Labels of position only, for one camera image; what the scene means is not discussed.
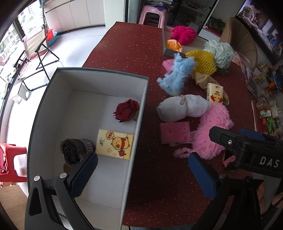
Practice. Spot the cartoon tissue pack on table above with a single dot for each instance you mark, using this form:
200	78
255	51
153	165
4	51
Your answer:
215	93

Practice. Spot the red tray of snacks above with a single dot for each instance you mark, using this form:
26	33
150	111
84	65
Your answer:
267	106

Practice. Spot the pink and black sock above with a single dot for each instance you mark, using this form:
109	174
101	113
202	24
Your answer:
227	160

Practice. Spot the black folding chair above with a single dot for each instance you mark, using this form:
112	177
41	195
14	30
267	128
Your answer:
36	47

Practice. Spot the small grey tray box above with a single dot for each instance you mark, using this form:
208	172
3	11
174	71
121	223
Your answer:
198	44

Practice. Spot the brown chair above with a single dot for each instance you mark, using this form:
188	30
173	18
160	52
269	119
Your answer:
240	39

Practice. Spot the orange fabric flower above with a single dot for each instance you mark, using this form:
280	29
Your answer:
173	44

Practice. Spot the dark red fabric rose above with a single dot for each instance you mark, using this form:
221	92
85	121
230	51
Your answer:
126	111

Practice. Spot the purple striped sock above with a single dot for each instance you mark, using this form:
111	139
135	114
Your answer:
74	150

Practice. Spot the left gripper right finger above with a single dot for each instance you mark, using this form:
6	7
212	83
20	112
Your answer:
244	212

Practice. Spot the white cloth bundle with cord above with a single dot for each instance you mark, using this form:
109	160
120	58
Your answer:
177	108

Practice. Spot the person's right hand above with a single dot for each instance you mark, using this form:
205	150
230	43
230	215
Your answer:
268	197

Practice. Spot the patterned cushion on chair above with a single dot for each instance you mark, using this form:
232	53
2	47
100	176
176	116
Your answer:
246	68

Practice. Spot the red plastic stool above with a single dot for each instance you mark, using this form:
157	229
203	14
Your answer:
8	173

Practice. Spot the cartoon tissue pack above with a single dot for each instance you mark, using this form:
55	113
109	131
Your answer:
215	93
114	144

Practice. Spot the magenta fluffy yarn ball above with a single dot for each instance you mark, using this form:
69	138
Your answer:
184	35

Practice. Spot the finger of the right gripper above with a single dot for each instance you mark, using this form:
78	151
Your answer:
231	141
256	135

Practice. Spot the mint green bath pouf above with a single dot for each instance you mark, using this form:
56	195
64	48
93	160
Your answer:
222	52

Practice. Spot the pink plastic stool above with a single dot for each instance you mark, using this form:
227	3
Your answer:
153	16

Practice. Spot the fluffy light blue scarf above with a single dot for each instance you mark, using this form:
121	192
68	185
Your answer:
173	83

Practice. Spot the yellow foam net sleeve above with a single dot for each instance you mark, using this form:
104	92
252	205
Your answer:
204	62

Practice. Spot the pink sponge block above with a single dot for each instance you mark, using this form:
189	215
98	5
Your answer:
176	132

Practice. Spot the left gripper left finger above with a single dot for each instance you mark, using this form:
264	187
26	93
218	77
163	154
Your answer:
41	212

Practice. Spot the tan knit sock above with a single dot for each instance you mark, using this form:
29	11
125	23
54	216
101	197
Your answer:
202	80

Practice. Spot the grey storage box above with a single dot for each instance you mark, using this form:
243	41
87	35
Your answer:
76	104

